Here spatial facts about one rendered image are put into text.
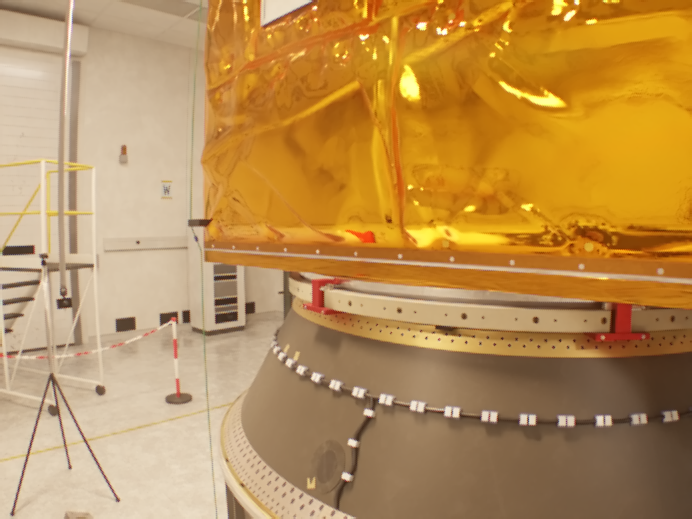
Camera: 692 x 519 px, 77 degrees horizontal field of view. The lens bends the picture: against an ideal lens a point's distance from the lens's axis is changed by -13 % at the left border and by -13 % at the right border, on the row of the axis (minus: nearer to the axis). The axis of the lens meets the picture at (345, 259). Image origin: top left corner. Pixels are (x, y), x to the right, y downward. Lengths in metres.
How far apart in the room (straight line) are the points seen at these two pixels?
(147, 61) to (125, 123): 1.22
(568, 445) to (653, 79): 0.73
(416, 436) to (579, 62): 0.84
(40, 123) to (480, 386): 7.93
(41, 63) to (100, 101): 1.14
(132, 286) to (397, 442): 7.99
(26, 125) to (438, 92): 7.63
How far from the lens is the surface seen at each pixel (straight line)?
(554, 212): 1.00
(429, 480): 1.11
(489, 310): 1.08
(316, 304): 1.34
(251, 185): 1.65
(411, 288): 1.18
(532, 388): 1.11
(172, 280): 9.21
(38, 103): 8.52
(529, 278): 1.07
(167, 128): 9.29
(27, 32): 8.52
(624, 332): 1.12
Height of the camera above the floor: 1.89
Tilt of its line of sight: 4 degrees down
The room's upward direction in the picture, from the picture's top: straight up
